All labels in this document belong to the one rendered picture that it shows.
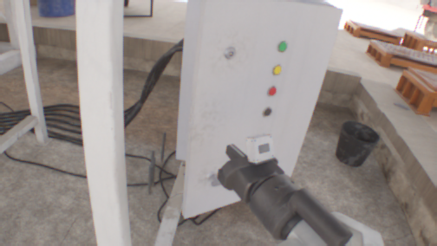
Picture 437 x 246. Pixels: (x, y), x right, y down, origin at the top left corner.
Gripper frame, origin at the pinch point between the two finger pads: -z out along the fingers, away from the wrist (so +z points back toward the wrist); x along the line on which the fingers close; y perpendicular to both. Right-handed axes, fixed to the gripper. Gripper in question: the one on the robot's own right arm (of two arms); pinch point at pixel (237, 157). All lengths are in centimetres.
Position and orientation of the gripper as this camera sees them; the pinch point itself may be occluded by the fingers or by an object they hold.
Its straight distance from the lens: 56.4
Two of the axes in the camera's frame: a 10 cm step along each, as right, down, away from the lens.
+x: -8.7, 1.6, -4.8
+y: -1.3, 8.5, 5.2
